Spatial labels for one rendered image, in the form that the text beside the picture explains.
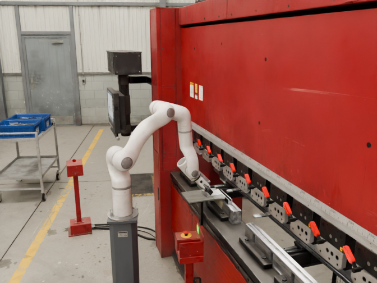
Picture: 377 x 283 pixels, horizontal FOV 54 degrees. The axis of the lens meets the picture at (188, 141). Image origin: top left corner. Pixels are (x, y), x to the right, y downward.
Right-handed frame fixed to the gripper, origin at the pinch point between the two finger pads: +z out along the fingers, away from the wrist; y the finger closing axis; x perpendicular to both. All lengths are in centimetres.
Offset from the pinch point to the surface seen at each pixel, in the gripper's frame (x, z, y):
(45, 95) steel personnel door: 62, -17, 745
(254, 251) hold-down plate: 10, 7, -62
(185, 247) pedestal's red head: 37.6, 1.5, -23.2
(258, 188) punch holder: -15, -18, -58
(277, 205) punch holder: -13, -18, -78
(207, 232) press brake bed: 20.9, 17.2, -8.9
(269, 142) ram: -33, -39, -66
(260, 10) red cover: -74, -89, -53
